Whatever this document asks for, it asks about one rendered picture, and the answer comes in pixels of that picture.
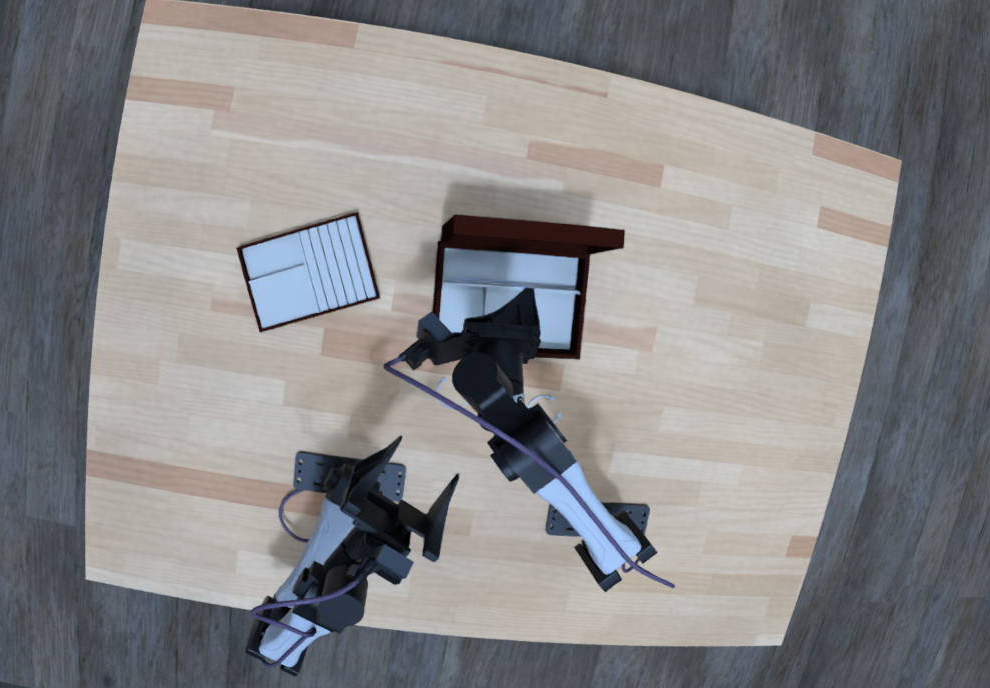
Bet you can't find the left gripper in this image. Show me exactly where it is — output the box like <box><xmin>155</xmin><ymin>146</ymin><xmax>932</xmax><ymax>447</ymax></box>
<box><xmin>340</xmin><ymin>435</ymin><xmax>460</xmax><ymax>562</ymax></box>

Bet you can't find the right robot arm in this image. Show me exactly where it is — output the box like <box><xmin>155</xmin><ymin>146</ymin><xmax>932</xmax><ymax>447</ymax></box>
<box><xmin>405</xmin><ymin>312</ymin><xmax>658</xmax><ymax>592</ymax></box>

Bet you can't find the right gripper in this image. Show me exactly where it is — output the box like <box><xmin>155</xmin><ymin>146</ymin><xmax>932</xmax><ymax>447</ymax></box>
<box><xmin>461</xmin><ymin>288</ymin><xmax>541</xmax><ymax>386</ymax></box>

